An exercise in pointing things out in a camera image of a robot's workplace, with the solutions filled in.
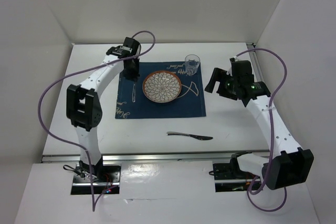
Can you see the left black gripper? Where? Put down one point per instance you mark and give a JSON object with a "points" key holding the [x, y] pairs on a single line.
{"points": [[134, 75]]}

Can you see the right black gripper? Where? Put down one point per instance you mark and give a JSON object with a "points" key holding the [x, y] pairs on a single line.
{"points": [[218, 75]]}

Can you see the clear drinking glass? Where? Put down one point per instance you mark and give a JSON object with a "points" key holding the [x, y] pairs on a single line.
{"points": [[192, 63]]}

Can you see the silver fork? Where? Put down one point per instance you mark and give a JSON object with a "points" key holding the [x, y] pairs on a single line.
{"points": [[134, 92]]}

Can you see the floral ceramic plate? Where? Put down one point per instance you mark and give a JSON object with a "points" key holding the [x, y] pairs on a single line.
{"points": [[161, 86]]}

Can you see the blue fish placemat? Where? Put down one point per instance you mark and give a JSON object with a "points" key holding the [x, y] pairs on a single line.
{"points": [[189, 104]]}

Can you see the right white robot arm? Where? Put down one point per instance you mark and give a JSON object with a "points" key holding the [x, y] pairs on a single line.
{"points": [[290, 163]]}

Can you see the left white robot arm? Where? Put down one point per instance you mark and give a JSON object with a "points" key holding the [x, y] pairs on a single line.
{"points": [[83, 106]]}

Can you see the silver table knife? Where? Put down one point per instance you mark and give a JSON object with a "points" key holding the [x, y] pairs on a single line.
{"points": [[198, 137]]}

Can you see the aluminium right side rail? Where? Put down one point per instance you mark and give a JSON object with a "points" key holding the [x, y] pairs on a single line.
{"points": [[256, 66]]}

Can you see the aluminium rail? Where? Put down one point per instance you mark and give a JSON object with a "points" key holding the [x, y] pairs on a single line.
{"points": [[256, 66], [148, 157]]}

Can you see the aluminium front rail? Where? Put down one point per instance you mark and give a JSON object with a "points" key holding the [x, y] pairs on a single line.
{"points": [[148, 157]]}

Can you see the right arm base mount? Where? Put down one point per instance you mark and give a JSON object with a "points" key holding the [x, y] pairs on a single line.
{"points": [[228, 177]]}

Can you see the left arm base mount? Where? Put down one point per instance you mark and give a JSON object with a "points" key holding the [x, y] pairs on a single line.
{"points": [[108, 181]]}

